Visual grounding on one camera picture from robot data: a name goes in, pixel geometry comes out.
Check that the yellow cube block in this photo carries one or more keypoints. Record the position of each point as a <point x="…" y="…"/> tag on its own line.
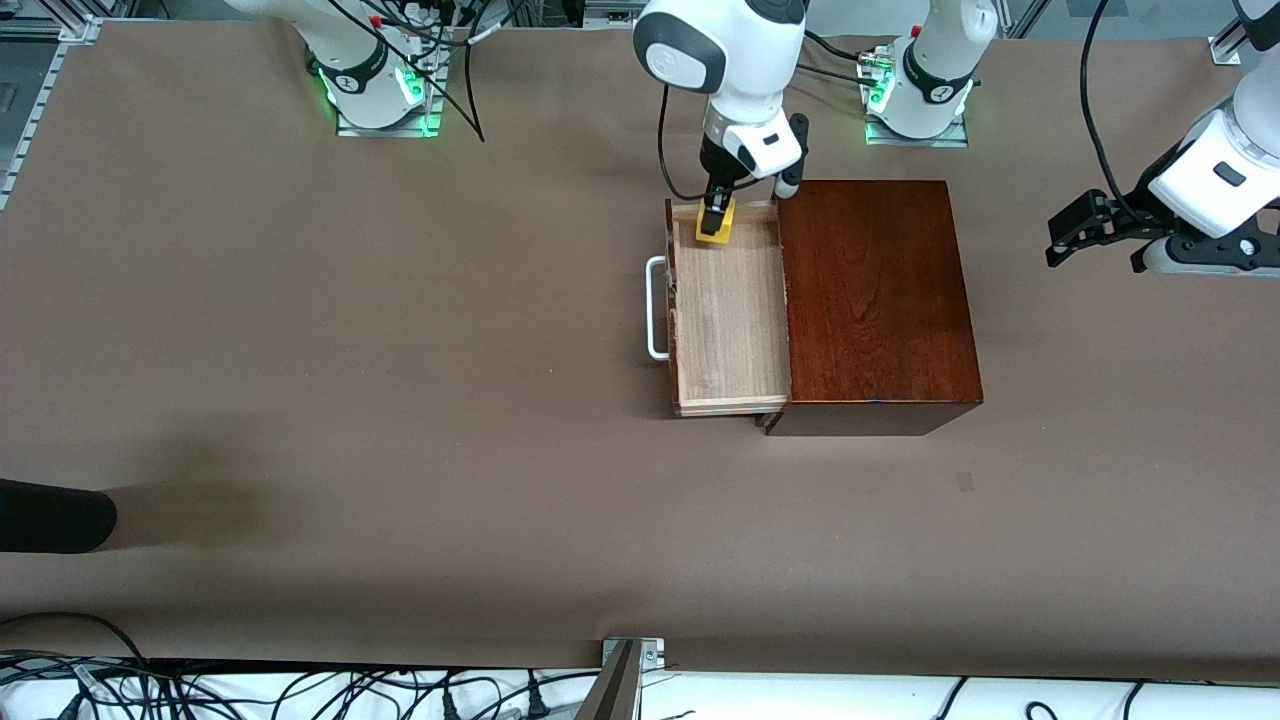
<point x="730" y="215"/>

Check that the wooden drawer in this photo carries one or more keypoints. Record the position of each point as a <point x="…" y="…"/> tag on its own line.
<point x="730" y="320"/>

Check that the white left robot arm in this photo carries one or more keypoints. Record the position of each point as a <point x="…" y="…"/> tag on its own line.
<point x="935" y="60"/>

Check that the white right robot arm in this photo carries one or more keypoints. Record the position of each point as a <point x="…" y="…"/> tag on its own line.
<point x="730" y="60"/>

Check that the dark wooden cabinet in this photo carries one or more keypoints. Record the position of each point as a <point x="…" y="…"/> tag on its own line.
<point x="880" y="300"/>

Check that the brown table cover sheet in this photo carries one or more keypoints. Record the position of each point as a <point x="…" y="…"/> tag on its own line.
<point x="350" y="350"/>

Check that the black ribbed round-ended pole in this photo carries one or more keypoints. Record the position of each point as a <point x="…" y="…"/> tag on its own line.
<point x="50" y="515"/>

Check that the small aluminium corner bracket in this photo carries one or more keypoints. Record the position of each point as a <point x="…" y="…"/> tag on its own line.
<point x="1228" y="50"/>

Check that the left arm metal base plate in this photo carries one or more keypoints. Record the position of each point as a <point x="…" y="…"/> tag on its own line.
<point x="915" y="140"/>

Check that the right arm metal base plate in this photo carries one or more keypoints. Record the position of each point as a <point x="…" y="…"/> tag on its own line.
<point x="390" y="130"/>

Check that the aluminium bracket with post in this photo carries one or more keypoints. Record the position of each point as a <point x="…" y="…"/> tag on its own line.
<point x="650" y="655"/>

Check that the grey metal post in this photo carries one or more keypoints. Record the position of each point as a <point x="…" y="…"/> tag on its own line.
<point x="612" y="695"/>

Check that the aluminium profile rail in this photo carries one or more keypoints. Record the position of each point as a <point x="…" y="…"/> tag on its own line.
<point x="30" y="120"/>

